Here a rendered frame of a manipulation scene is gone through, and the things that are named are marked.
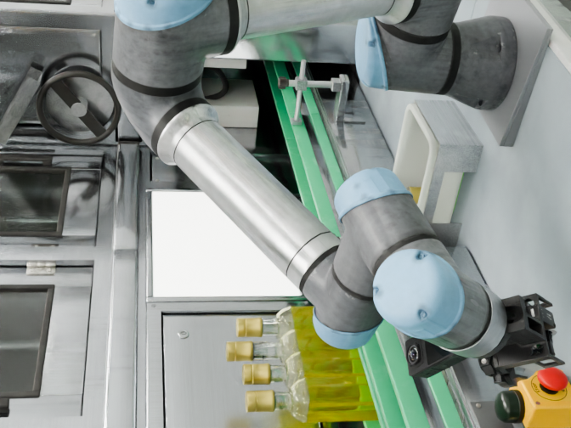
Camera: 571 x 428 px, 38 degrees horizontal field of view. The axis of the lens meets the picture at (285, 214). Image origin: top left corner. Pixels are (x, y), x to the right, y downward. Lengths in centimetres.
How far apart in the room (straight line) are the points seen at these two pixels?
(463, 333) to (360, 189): 17
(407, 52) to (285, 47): 95
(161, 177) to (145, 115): 113
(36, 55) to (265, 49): 58
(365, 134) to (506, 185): 70
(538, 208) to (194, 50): 57
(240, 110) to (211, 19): 139
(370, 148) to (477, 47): 69
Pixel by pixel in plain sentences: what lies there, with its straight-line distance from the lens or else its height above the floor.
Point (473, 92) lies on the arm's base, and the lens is 135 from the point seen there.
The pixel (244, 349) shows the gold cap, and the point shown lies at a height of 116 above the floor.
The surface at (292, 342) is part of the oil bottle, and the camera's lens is 144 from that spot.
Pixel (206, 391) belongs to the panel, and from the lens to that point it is 156.
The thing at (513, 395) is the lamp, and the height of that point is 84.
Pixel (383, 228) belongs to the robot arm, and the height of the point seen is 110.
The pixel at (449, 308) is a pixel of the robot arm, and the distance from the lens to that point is 76.
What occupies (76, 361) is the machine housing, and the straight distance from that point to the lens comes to 168.
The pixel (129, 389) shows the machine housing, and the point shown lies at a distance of 156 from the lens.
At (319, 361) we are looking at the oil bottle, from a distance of 141.
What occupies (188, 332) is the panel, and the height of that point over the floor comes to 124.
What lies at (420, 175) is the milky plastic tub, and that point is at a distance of 167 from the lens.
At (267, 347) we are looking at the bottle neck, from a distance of 144.
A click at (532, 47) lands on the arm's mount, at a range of 131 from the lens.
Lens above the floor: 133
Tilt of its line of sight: 10 degrees down
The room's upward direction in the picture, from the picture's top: 89 degrees counter-clockwise
